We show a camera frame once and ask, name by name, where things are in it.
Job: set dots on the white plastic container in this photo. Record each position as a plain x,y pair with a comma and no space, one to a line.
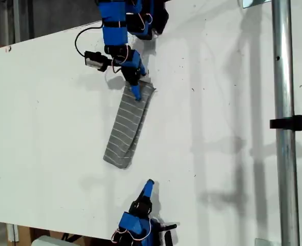
50,241

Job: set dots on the black camera stalk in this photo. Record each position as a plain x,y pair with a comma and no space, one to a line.
171,226
104,64

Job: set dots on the steel post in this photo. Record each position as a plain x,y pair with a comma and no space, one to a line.
284,77

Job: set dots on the black camera box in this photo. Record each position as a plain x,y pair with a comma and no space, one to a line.
91,60
168,238

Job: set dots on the grey striped towel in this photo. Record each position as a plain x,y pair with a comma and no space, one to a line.
125,133

